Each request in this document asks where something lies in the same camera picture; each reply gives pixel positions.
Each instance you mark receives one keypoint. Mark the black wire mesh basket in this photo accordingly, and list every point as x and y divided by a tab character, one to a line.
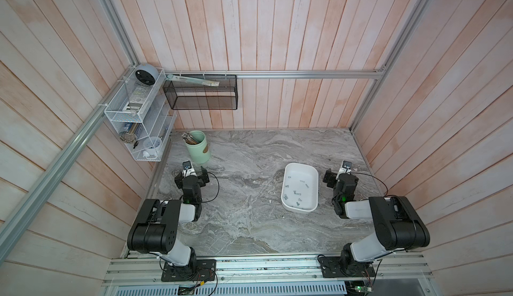
202	91

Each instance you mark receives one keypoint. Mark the green cup with utensils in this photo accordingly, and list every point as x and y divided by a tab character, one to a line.
197	145

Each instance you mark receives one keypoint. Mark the white mug on shelf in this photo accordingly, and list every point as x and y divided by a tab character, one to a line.
151	147

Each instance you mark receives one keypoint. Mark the white wire shelf rack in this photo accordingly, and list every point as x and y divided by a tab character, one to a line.
137	111

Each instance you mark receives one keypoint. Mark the round grey alarm clock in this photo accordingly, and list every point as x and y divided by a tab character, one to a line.
146	74

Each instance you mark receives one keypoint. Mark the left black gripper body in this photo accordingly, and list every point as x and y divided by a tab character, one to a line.
202	179

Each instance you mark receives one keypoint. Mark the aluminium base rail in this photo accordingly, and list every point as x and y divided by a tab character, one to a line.
272	274

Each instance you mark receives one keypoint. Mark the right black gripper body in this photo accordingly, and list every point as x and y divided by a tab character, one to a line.
332	182

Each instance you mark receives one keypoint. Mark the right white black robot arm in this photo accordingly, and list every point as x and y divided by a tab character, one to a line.
397	226

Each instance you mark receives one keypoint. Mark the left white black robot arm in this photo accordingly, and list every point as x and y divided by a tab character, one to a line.
155	229

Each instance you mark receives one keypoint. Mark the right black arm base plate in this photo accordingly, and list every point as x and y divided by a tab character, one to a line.
340	267

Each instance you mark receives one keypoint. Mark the white rectangular storage tray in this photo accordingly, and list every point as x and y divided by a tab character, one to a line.
300	190

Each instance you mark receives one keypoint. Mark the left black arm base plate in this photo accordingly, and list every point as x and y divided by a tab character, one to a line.
199	270

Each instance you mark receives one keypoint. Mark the horizontal aluminium wall rail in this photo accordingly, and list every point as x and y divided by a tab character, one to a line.
286	74

